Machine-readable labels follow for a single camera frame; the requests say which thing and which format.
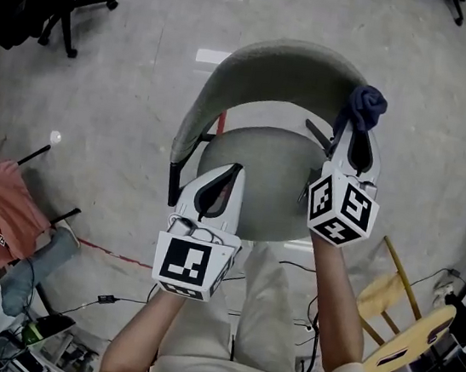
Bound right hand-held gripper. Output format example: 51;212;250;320
301;114;392;254

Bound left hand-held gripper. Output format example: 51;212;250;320
148;153;255;307

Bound dark blue wiping cloth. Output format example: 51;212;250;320
332;81;391;143

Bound grey-green armchair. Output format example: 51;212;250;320
160;24;401;260

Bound person's left forearm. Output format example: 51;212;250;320
94;278;198;372

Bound person's right forearm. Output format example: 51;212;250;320
294;230;381;372

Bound yellow wooden stool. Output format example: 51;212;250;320
346;232;466;372

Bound red floor tape strip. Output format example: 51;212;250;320
216;110;230;138

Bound person's beige trousers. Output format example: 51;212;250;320
161;228;318;372

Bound white power strip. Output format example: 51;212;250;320
432;280;459;299

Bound black garment rack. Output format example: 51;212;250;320
9;140;91;229

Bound white low shelf rack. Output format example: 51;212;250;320
0;319;104;372

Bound black power adapter with cable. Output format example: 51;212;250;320
53;284;158;329

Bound thick black cable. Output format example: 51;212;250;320
299;296;330;372

